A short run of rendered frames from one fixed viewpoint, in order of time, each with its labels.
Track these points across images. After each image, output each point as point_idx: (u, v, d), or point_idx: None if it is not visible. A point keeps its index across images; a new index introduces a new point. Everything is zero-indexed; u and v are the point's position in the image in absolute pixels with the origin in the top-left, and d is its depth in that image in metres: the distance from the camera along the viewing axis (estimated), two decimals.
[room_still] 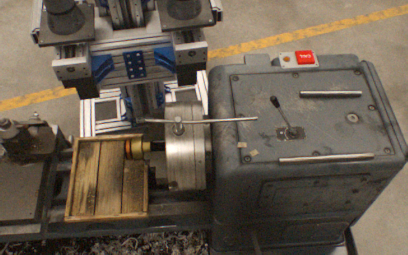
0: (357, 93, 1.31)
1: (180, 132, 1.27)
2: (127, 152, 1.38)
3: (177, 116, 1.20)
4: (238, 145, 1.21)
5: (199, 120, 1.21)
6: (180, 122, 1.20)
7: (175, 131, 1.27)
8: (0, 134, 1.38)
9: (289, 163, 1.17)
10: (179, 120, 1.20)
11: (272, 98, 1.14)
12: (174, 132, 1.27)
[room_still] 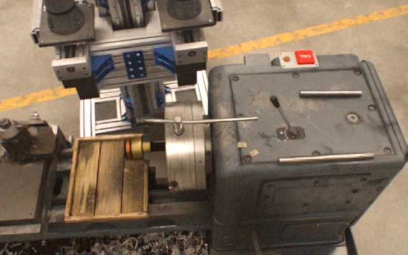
0: (357, 93, 1.31)
1: (180, 132, 1.27)
2: (127, 152, 1.38)
3: (177, 116, 1.20)
4: (238, 145, 1.21)
5: (199, 120, 1.21)
6: (180, 122, 1.20)
7: (175, 131, 1.27)
8: (0, 134, 1.38)
9: (289, 163, 1.17)
10: (179, 120, 1.20)
11: (272, 98, 1.14)
12: (174, 132, 1.27)
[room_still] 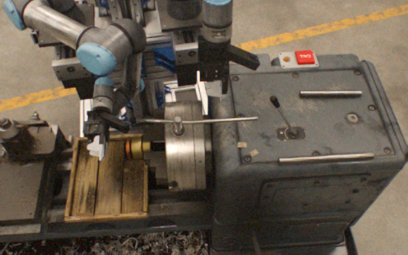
0: (357, 93, 1.31)
1: (180, 132, 1.27)
2: (127, 152, 1.38)
3: (177, 116, 1.20)
4: (238, 145, 1.21)
5: (199, 120, 1.21)
6: (180, 122, 1.20)
7: (175, 131, 1.27)
8: (0, 134, 1.38)
9: (289, 163, 1.17)
10: (179, 120, 1.20)
11: (272, 98, 1.14)
12: (174, 132, 1.27)
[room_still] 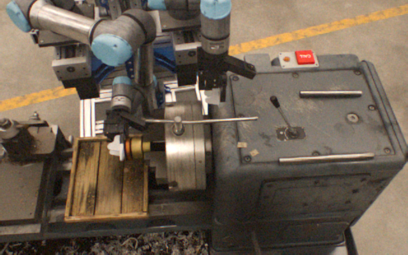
0: (357, 93, 1.31)
1: (180, 132, 1.27)
2: (127, 152, 1.38)
3: (177, 116, 1.20)
4: (238, 145, 1.21)
5: (199, 120, 1.21)
6: (180, 122, 1.20)
7: (175, 131, 1.27)
8: (0, 134, 1.38)
9: (289, 163, 1.17)
10: (179, 120, 1.20)
11: (272, 98, 1.14)
12: (174, 132, 1.27)
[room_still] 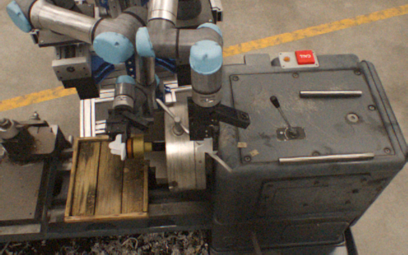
0: (357, 93, 1.31)
1: (177, 133, 1.27)
2: (128, 150, 1.38)
3: (179, 116, 1.20)
4: (238, 145, 1.21)
5: None
6: (177, 123, 1.20)
7: (174, 129, 1.28)
8: (0, 134, 1.38)
9: (289, 163, 1.17)
10: (177, 120, 1.19)
11: (272, 98, 1.14)
12: (173, 129, 1.28)
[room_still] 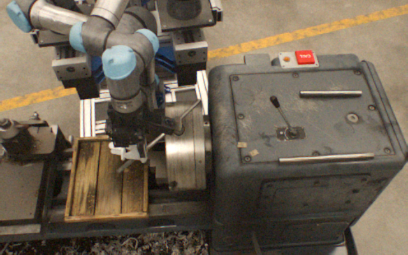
0: (357, 93, 1.31)
1: None
2: (128, 150, 1.38)
3: (180, 120, 1.20)
4: (238, 145, 1.21)
5: (163, 135, 1.19)
6: None
7: None
8: (0, 134, 1.38)
9: (289, 163, 1.17)
10: (175, 118, 1.20)
11: (272, 98, 1.14)
12: None
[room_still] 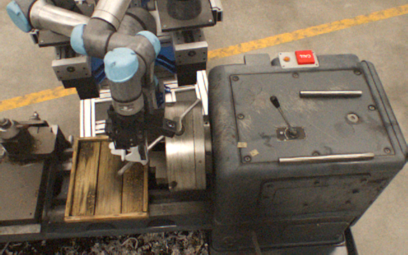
0: (357, 93, 1.31)
1: None
2: (128, 150, 1.38)
3: (179, 120, 1.20)
4: (238, 145, 1.21)
5: (163, 136, 1.19)
6: (173, 120, 1.21)
7: None
8: (0, 134, 1.38)
9: (289, 163, 1.17)
10: (174, 119, 1.20)
11: (272, 98, 1.14)
12: None
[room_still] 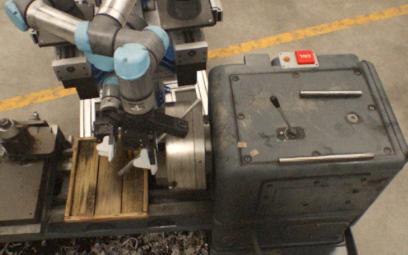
0: (357, 93, 1.31)
1: None
2: (128, 150, 1.38)
3: None
4: (238, 145, 1.21)
5: (164, 136, 1.19)
6: None
7: None
8: (0, 134, 1.38)
9: (289, 163, 1.17)
10: None
11: (272, 98, 1.14)
12: None
